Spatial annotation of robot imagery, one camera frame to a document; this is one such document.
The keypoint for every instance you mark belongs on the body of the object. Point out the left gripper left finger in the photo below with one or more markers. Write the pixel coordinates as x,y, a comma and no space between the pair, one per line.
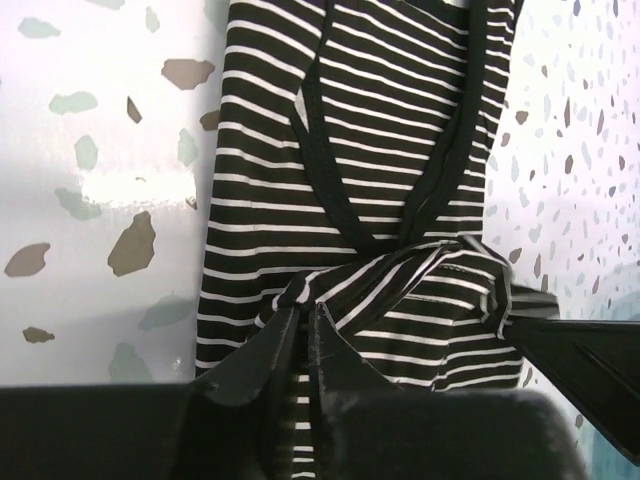
241,377

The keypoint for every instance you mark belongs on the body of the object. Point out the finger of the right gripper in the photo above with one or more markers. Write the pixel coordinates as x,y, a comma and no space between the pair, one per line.
595,365

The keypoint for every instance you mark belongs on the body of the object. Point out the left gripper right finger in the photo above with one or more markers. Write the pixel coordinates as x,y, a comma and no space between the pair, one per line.
334,365

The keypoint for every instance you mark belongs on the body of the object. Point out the striped black white tank top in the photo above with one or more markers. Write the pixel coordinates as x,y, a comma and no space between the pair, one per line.
350,166

